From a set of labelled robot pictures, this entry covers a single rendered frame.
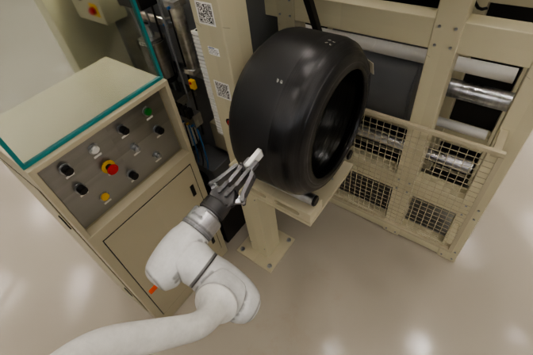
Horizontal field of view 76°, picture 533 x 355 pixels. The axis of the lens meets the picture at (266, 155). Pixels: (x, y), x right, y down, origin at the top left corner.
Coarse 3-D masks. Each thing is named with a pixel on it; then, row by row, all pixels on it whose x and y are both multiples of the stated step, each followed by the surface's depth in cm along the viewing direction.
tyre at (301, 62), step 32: (288, 32) 106; (320, 32) 107; (256, 64) 101; (288, 64) 97; (320, 64) 95; (352, 64) 104; (256, 96) 99; (288, 96) 94; (320, 96) 95; (352, 96) 137; (256, 128) 101; (288, 128) 95; (320, 128) 146; (352, 128) 133; (288, 160) 100; (320, 160) 140; (288, 192) 115
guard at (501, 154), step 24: (384, 120) 144; (360, 144) 161; (408, 144) 144; (480, 144) 126; (384, 168) 162; (432, 192) 153; (480, 192) 137; (384, 216) 185; (408, 216) 173; (432, 240) 174; (456, 240) 162
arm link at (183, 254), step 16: (176, 240) 82; (192, 240) 83; (160, 256) 80; (176, 256) 81; (192, 256) 81; (208, 256) 83; (160, 272) 79; (176, 272) 80; (192, 272) 81; (160, 288) 81
